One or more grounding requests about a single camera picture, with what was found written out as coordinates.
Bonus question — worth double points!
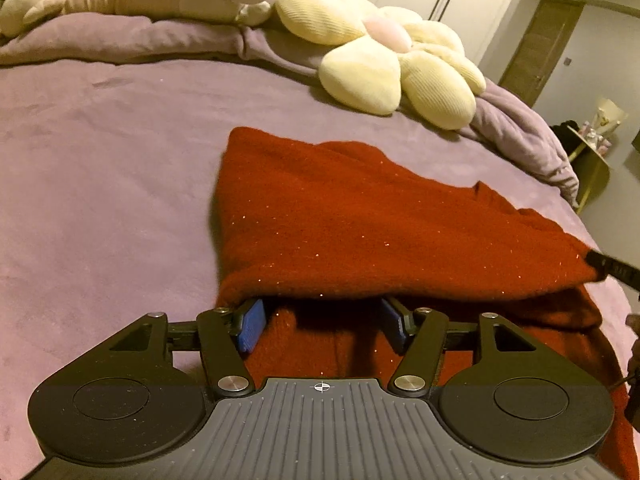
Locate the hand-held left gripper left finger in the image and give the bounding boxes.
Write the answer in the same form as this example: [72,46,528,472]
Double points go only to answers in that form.
[102,298,266,399]

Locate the small pink figurines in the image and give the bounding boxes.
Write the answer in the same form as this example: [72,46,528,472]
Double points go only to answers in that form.
[579,120,609,154]

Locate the purple duvet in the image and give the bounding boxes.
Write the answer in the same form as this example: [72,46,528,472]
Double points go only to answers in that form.
[0,10,581,207]

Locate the purple bed sheet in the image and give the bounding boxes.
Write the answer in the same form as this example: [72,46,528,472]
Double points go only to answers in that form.
[0,55,640,480]

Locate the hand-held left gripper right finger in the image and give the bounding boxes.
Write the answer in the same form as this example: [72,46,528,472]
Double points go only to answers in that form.
[378,296,543,399]

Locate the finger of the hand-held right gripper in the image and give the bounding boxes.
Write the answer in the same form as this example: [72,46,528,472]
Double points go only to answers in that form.
[584,250,640,292]

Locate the cream flower-shaped pillow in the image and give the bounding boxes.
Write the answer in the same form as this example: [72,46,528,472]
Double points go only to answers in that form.
[274,0,487,131]

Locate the yellow side table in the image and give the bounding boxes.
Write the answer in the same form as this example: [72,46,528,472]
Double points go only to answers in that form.
[567,125,612,216]

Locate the brown wooden door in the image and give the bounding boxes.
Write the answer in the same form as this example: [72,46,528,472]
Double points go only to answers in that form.
[499,0,585,107]

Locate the red knitted sweater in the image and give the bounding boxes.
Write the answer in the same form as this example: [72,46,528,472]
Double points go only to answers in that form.
[212,126,637,480]

